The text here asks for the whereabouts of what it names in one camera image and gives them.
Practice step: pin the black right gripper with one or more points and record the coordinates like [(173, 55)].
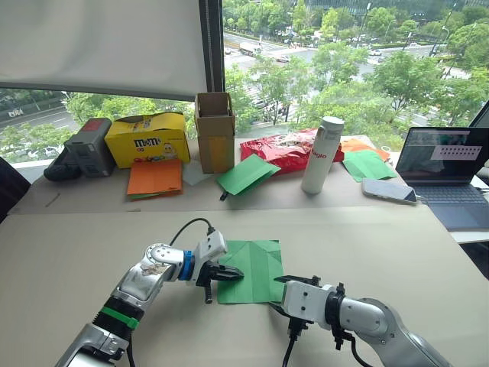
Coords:
[(311, 281)]

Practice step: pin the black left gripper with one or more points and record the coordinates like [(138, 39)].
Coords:
[(210, 273)]

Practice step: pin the green paper sheet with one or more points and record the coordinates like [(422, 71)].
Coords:
[(256, 267), (141, 197)]

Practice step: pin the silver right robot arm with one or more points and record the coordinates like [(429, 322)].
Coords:
[(374, 317)]

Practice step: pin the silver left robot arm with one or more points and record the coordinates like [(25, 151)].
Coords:
[(145, 275)]

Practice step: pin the green folded paper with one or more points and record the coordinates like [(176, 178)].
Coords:
[(244, 176)]

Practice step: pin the pale grey paper sheet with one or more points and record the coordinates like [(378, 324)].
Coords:
[(193, 176)]

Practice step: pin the orange paper sheet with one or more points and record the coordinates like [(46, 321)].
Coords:
[(355, 146)]

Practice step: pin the small black clip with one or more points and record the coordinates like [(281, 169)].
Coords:
[(223, 197)]

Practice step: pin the orange folded paper stack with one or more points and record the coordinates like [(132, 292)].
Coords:
[(154, 177)]

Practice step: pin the tall brown cardboard box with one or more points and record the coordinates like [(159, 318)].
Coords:
[(214, 149)]

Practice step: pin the white bottle with red print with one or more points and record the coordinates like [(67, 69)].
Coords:
[(319, 168)]

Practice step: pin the red snack bag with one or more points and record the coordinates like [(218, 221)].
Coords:
[(275, 151)]

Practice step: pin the smartphone with pale case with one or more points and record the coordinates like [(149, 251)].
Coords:
[(386, 189)]

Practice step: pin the green paper pile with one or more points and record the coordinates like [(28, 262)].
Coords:
[(368, 164)]

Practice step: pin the yellow candy box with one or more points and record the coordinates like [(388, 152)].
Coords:
[(153, 134)]

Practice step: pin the grey device with red label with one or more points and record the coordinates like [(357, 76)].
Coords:
[(89, 149)]

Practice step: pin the dark grey open laptop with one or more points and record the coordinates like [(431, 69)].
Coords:
[(451, 199)]

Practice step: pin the black rounded device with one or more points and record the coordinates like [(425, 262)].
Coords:
[(61, 170)]

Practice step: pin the white desk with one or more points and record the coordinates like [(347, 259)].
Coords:
[(473, 236)]

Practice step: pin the white roller blind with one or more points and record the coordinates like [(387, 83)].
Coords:
[(103, 42)]

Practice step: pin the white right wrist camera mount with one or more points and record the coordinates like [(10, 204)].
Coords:
[(305, 302)]

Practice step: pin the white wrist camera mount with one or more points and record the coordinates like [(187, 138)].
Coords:
[(212, 246), (305, 302)]

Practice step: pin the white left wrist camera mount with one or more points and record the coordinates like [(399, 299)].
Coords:
[(212, 246)]

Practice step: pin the dark window frame post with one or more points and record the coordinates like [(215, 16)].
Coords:
[(214, 46)]

